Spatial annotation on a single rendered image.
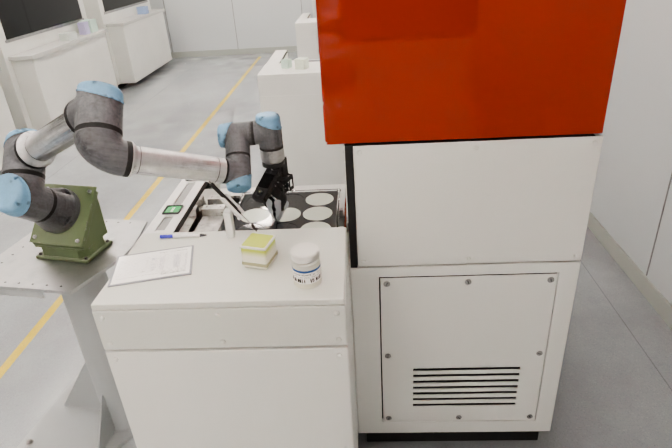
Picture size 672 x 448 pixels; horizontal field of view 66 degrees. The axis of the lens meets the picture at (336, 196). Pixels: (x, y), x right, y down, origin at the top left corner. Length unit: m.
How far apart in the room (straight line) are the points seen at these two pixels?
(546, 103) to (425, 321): 0.77
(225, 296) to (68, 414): 1.41
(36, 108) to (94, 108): 4.71
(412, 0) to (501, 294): 0.93
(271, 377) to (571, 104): 1.06
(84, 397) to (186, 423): 0.98
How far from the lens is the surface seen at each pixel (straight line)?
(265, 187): 1.62
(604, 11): 1.47
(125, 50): 8.01
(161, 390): 1.54
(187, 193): 1.90
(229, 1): 9.74
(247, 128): 1.59
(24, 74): 6.11
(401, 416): 2.05
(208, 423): 1.60
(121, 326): 1.42
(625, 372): 2.65
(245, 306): 1.29
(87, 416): 2.55
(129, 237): 1.99
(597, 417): 2.42
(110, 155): 1.43
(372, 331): 1.76
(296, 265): 1.25
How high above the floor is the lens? 1.72
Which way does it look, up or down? 26 degrees down
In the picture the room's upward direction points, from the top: 4 degrees counter-clockwise
